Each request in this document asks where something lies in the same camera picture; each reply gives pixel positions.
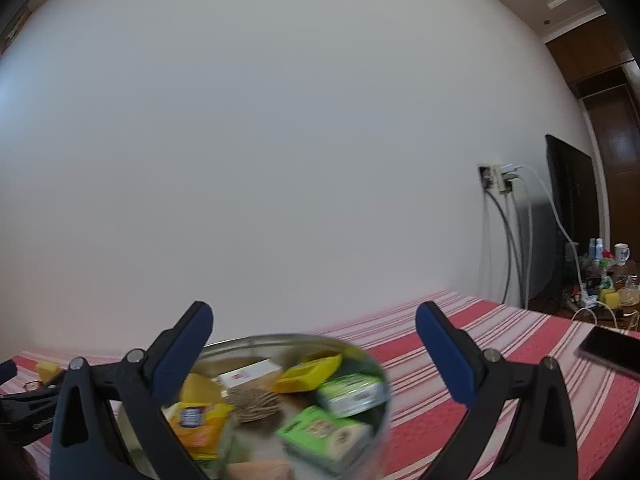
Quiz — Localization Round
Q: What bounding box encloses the white and green tissue pack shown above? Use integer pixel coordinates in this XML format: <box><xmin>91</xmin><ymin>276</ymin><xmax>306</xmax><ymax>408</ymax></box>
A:
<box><xmin>316</xmin><ymin>372</ymin><xmax>389</xmax><ymax>419</ymax></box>

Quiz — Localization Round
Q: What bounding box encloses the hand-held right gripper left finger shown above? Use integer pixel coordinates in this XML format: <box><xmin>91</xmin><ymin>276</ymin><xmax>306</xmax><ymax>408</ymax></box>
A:
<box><xmin>49</xmin><ymin>301</ymin><xmax>215</xmax><ymax>480</ymax></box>

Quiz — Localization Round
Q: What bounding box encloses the yellow sponge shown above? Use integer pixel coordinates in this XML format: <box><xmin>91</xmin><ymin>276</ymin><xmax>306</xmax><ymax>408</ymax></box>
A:
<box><xmin>35</xmin><ymin>360</ymin><xmax>63</xmax><ymax>383</ymax></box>
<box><xmin>180</xmin><ymin>372</ymin><xmax>222</xmax><ymax>406</ymax></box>

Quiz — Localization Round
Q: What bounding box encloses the wall socket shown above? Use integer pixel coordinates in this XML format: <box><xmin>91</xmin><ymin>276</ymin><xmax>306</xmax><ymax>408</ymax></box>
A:
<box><xmin>479</xmin><ymin>162</ymin><xmax>513</xmax><ymax>193</ymax></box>

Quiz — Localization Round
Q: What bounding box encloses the grey cable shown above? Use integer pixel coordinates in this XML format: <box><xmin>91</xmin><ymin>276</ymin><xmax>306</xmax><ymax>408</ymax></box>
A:
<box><xmin>510</xmin><ymin>190</ymin><xmax>534</xmax><ymax>309</ymax></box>

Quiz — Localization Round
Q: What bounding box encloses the white box with cork base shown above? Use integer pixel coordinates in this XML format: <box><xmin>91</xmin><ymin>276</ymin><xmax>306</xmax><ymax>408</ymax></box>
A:
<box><xmin>219</xmin><ymin>357</ymin><xmax>286</xmax><ymax>423</ymax></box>

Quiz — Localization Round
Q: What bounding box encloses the wooden wardrobe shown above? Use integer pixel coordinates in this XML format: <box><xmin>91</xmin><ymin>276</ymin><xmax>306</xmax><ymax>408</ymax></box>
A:
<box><xmin>545</xmin><ymin>10</ymin><xmax>640</xmax><ymax>266</ymax></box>

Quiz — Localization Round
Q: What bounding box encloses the white cable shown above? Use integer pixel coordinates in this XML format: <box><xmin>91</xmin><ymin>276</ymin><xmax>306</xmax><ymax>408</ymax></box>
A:
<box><xmin>520</xmin><ymin>165</ymin><xmax>601</xmax><ymax>312</ymax></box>

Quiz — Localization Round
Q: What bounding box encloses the large yellow snack packet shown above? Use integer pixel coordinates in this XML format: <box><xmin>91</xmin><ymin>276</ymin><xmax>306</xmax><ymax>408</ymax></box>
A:
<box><xmin>167</xmin><ymin>400</ymin><xmax>236</xmax><ymax>462</ymax></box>

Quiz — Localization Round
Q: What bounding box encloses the black smartphone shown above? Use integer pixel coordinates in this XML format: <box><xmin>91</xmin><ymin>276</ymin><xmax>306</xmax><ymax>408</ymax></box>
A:
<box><xmin>574</xmin><ymin>326</ymin><xmax>640</xmax><ymax>378</ymax></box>

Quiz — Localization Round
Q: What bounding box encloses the round metal tin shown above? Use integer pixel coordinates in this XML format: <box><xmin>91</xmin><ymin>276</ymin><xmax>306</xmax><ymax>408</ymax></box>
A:
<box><xmin>115</xmin><ymin>332</ymin><xmax>393</xmax><ymax>480</ymax></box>

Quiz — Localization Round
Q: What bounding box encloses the black monitor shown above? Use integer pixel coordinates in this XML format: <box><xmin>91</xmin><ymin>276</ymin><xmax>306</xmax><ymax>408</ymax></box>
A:
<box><xmin>530</xmin><ymin>134</ymin><xmax>601</xmax><ymax>311</ymax></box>

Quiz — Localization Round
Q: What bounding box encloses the small yellow snack packet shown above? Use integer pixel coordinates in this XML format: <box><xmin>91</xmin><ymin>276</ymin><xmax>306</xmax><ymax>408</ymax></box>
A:
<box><xmin>272</xmin><ymin>352</ymin><xmax>344</xmax><ymax>394</ymax></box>

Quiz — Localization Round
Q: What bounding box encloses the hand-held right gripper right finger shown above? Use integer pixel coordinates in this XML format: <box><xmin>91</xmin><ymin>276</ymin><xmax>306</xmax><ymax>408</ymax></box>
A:
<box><xmin>416</xmin><ymin>301</ymin><xmax>579</xmax><ymax>480</ymax></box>

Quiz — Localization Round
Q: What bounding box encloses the glass jar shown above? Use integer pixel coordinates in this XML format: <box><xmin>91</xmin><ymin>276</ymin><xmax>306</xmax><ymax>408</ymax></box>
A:
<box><xmin>620</xmin><ymin>274</ymin><xmax>640</xmax><ymax>306</ymax></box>

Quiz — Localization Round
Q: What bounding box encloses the red striped tablecloth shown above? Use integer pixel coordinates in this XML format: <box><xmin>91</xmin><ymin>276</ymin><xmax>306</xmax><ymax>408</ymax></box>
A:
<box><xmin>0</xmin><ymin>290</ymin><xmax>640</xmax><ymax>480</ymax></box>

